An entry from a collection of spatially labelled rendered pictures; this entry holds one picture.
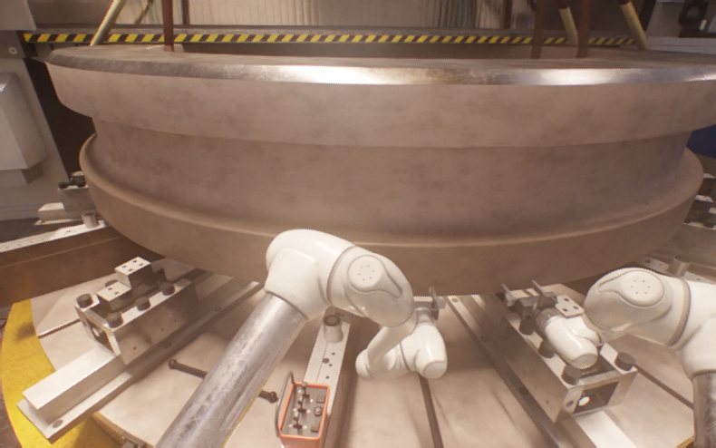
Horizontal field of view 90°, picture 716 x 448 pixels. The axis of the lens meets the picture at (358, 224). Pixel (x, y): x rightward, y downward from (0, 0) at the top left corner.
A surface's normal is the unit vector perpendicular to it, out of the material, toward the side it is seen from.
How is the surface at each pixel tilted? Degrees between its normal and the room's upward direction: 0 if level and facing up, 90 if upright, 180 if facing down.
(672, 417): 0
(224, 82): 90
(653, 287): 43
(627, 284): 38
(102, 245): 90
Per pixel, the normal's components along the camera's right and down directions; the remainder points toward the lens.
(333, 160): -0.15, 0.46
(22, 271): 0.60, 0.37
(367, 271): -0.18, -0.43
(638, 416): 0.01, -0.88
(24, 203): 0.21, 0.46
